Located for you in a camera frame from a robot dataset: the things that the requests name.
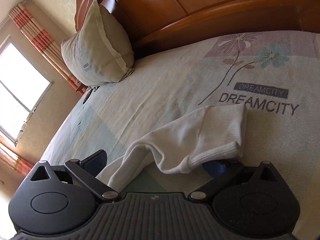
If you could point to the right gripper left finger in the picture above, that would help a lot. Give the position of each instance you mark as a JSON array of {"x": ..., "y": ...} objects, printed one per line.
[{"x": 85, "y": 172}]

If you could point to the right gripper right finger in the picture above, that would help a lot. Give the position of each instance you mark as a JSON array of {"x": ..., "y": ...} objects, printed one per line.
[{"x": 221, "y": 172}]

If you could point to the white printed sweatshirt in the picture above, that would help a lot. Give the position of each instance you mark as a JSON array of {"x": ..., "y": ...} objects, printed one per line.
[{"x": 206, "y": 134}]

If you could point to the black remote control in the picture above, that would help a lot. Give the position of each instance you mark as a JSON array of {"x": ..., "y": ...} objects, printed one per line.
[{"x": 87, "y": 96}]

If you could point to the left orange striped curtain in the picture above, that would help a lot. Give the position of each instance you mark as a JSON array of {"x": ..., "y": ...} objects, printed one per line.
[{"x": 14, "y": 161}]

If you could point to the orange striped curtain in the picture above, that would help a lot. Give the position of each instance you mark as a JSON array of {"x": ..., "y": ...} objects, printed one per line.
[
  {"x": 14, "y": 161},
  {"x": 42, "y": 41}
]

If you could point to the wooden bedside table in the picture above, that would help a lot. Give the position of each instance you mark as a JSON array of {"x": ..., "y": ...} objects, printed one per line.
[{"x": 81, "y": 88}]

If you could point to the patchwork pastel bed sheet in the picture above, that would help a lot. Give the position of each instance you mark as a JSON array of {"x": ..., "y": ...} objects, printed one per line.
[{"x": 274, "y": 73}]

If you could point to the front pastel pillow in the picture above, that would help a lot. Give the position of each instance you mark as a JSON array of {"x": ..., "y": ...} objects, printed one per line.
[{"x": 100, "y": 52}]

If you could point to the right orange striped curtain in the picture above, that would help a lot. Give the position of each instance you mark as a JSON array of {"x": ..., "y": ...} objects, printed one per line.
[{"x": 42, "y": 41}]

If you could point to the wooden headboard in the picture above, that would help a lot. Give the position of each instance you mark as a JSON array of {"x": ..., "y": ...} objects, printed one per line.
[{"x": 159, "y": 25}]

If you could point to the window with white frame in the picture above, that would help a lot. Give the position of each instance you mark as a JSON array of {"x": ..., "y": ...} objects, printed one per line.
[{"x": 23, "y": 86}]

